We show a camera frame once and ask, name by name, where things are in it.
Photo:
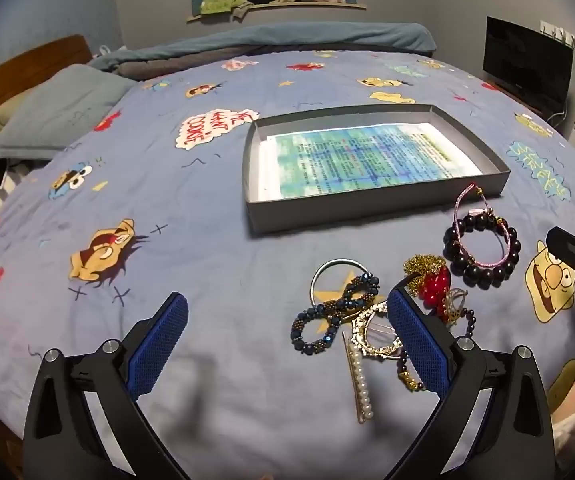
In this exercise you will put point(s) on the grey-blue pillow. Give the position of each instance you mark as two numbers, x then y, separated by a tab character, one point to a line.
62	105

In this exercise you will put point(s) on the wooden television stand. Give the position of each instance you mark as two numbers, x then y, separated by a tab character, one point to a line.
547	110

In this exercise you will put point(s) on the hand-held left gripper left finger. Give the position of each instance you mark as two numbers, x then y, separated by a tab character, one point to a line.
160	345

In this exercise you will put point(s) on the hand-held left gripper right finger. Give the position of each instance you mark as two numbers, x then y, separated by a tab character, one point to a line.
417	345

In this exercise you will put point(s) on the pearl hair clip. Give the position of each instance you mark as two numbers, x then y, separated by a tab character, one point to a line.
365	395

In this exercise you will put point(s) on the blue blanket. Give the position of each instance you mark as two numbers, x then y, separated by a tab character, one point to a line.
292	35

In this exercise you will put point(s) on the green cloth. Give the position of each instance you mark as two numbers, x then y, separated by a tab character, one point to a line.
217	4

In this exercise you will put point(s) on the silver bangle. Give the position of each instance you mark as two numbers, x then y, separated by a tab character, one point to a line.
337	260

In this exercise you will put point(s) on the wooden windowsill shelf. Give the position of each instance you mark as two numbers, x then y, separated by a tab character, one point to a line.
292	7

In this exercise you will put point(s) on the grey cardboard box tray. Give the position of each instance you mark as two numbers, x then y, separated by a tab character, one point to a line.
367	207

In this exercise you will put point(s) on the blue printed paper sheet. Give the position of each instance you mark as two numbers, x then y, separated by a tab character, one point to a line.
362	160

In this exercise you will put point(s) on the wooden headboard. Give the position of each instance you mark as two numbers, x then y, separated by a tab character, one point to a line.
27	65

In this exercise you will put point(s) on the beige pillow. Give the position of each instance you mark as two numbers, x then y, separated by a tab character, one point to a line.
2	115

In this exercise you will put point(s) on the white wall hooks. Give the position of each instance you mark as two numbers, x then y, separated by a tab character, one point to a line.
562	35

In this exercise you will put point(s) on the black television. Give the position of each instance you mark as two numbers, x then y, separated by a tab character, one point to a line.
525	60

